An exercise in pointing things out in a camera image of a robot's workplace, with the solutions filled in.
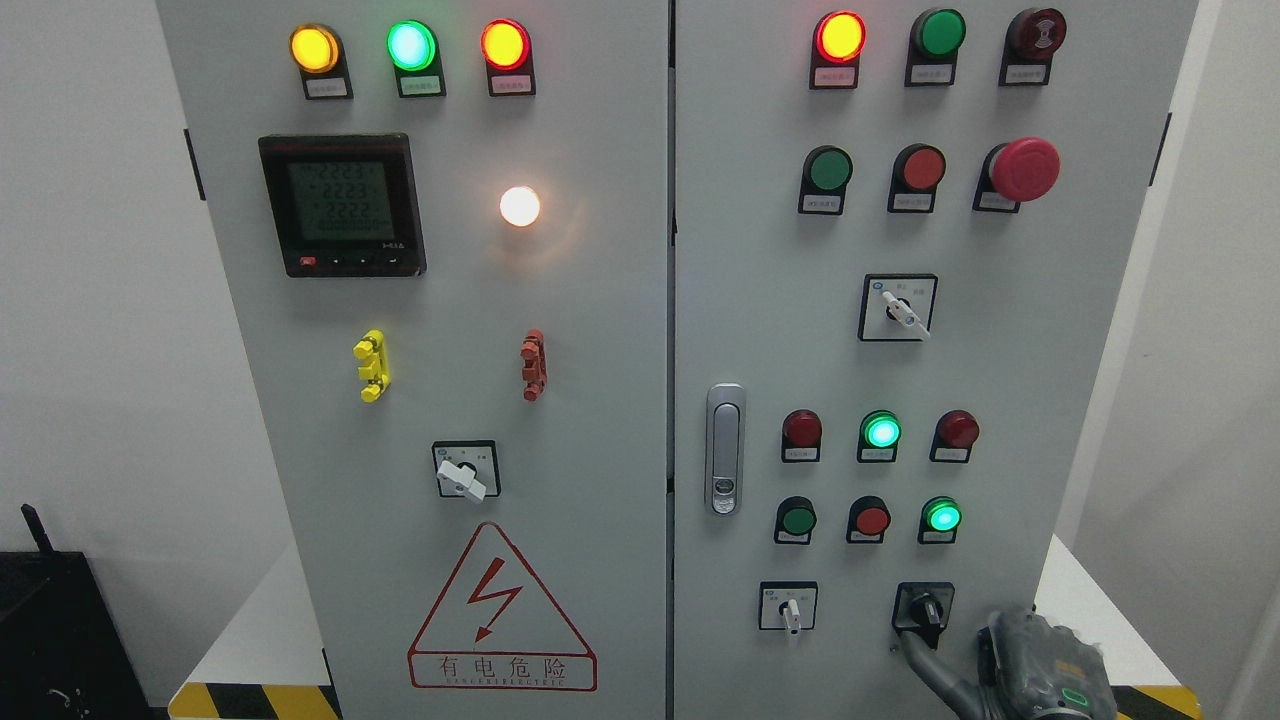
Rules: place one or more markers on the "silver door lock handle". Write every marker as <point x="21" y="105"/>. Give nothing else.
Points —
<point x="723" y="457"/>

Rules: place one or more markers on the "white selector switch upper right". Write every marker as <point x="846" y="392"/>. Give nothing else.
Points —
<point x="897" y="307"/>

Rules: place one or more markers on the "dark red buzzer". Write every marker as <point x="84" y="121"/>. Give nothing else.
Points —
<point x="1031" y="40"/>

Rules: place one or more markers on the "red push button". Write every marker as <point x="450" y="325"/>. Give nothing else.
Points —
<point x="916" y="173"/>
<point x="867" y="521"/>

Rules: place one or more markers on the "green lit lamp middle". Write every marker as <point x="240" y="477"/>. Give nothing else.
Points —
<point x="879" y="437"/>

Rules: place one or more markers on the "grey left cabinet door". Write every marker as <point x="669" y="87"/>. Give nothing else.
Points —
<point x="583" y="468"/>

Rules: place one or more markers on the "black rotary knob switch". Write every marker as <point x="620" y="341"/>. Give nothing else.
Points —
<point x="923" y="608"/>

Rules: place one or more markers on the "red terminal connector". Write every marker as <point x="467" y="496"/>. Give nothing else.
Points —
<point x="534" y="373"/>

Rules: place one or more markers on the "white lit indicator lamp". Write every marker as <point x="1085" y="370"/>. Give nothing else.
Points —
<point x="520" y="206"/>

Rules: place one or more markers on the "yellow terminal connector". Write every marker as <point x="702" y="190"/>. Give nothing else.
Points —
<point x="373" y="369"/>

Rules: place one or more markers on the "grey cabinet door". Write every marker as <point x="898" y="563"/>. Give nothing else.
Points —
<point x="770" y="299"/>
<point x="583" y="468"/>

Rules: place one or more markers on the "red lit indicator lamp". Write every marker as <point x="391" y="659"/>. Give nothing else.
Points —
<point x="507" y="52"/>

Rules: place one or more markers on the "red push button lower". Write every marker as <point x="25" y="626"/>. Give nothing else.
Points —
<point x="867" y="521"/>

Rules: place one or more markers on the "dark red lamp right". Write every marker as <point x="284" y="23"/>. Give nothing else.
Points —
<point x="954" y="437"/>

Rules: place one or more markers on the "black digital power meter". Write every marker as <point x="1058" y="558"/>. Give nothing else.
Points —
<point x="344" y="205"/>

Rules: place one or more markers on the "green push button lower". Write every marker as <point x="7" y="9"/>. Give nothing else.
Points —
<point x="795" y="521"/>

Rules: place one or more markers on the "grey right cabinet door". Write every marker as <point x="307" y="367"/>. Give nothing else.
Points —
<point x="770" y="299"/>

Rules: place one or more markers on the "green lamp top right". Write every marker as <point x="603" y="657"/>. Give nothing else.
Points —
<point x="935" y="37"/>

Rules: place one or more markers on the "green push button upper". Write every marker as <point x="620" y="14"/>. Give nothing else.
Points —
<point x="827" y="171"/>

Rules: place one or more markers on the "white selector switch left door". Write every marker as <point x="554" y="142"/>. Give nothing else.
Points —
<point x="467" y="468"/>

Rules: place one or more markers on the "green push button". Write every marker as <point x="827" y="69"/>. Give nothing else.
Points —
<point x="827" y="171"/>
<point x="795" y="521"/>

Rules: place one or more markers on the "white selector switch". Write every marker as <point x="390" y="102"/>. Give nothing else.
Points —
<point x="787" y="607"/>
<point x="897" y="307"/>

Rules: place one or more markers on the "green lit button lower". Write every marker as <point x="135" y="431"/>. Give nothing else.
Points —
<point x="940" y="518"/>

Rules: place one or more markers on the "red electrical warning sticker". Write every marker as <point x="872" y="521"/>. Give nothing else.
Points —
<point x="496" y="627"/>

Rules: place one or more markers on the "white selector switch lower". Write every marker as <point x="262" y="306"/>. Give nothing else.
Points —
<point x="787" y="607"/>

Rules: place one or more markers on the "red push button upper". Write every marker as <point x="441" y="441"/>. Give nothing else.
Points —
<point x="916" y="173"/>

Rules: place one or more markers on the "red lit lamp top right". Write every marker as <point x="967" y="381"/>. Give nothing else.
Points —
<point x="838" y="39"/>

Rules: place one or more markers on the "yellow indicator lamp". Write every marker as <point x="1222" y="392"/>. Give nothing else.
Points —
<point x="317" y="50"/>

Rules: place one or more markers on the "red emergency stop button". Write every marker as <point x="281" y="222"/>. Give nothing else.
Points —
<point x="1020" y="171"/>

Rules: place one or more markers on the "black box with antenna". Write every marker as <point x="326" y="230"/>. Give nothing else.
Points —
<point x="61" y="657"/>

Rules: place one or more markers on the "green lit indicator lamp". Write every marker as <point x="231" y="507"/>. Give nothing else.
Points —
<point x="414" y="51"/>

